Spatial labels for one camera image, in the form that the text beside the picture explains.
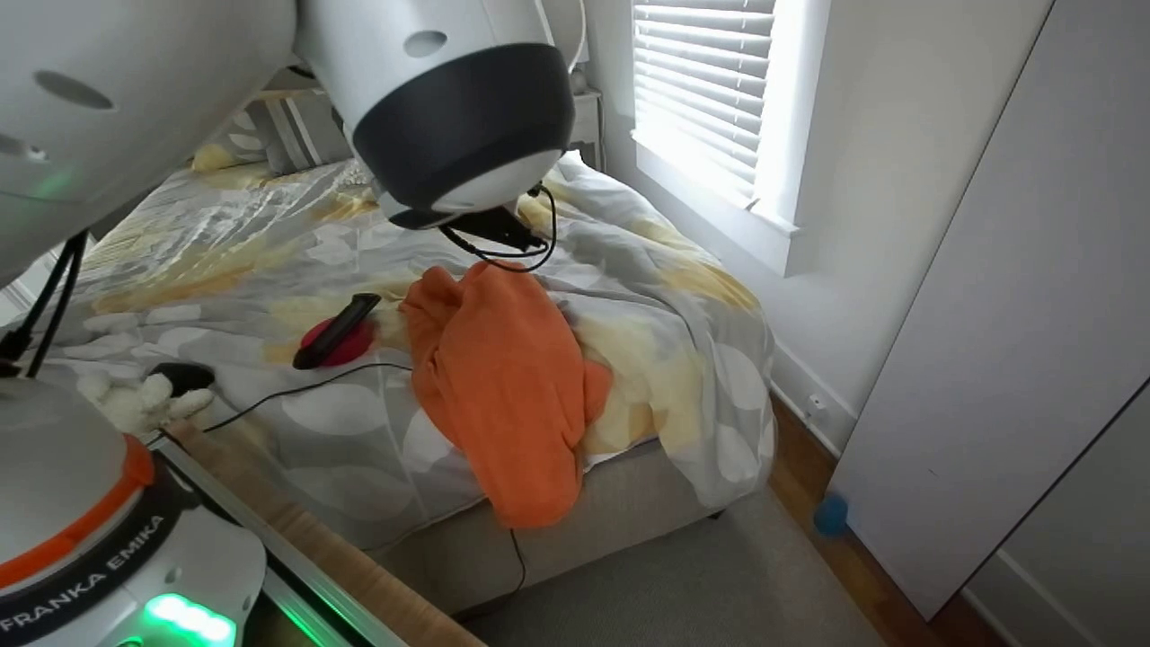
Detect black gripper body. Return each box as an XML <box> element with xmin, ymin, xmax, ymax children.
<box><xmin>449</xmin><ymin>203</ymin><xmax>547</xmax><ymax>255</ymax></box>

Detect orange towel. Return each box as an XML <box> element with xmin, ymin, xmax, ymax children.
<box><xmin>397</xmin><ymin>258</ymin><xmax>619</xmax><ymax>534</ymax></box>

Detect white nightstand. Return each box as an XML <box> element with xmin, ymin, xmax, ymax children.
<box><xmin>565</xmin><ymin>86</ymin><xmax>602</xmax><ymax>173</ymax></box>

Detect red black object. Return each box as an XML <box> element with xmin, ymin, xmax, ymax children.
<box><xmin>291</xmin><ymin>292</ymin><xmax>384</xmax><ymax>372</ymax></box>

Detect grey striped pillow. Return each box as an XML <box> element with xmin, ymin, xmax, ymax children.
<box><xmin>243</xmin><ymin>86</ymin><xmax>354</xmax><ymax>181</ymax></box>

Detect white window blinds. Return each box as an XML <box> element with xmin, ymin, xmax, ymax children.
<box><xmin>629</xmin><ymin>0</ymin><xmax>782</xmax><ymax>213</ymax></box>

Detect beige bed base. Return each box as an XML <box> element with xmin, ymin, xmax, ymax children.
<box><xmin>381</xmin><ymin>433</ymin><xmax>734</xmax><ymax>620</ymax></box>

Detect small black oval object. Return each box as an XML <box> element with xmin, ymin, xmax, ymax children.
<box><xmin>147</xmin><ymin>359</ymin><xmax>221</xmax><ymax>400</ymax></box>

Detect white fluffy toy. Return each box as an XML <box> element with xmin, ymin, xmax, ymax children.
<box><xmin>76</xmin><ymin>367</ymin><xmax>220</xmax><ymax>439</ymax></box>

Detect tall white panel board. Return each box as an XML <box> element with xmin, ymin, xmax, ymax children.
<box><xmin>831</xmin><ymin>0</ymin><xmax>1150</xmax><ymax>620</ymax></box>

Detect thin black cable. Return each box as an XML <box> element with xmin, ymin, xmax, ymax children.
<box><xmin>196</xmin><ymin>357</ymin><xmax>417</xmax><ymax>433</ymax></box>

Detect white window frame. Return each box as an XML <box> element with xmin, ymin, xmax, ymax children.
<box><xmin>598</xmin><ymin>0</ymin><xmax>836</xmax><ymax>279</ymax></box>

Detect aluminium mounting rail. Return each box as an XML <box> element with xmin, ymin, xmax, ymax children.
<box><xmin>236</xmin><ymin>560</ymin><xmax>405</xmax><ymax>647</ymax></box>

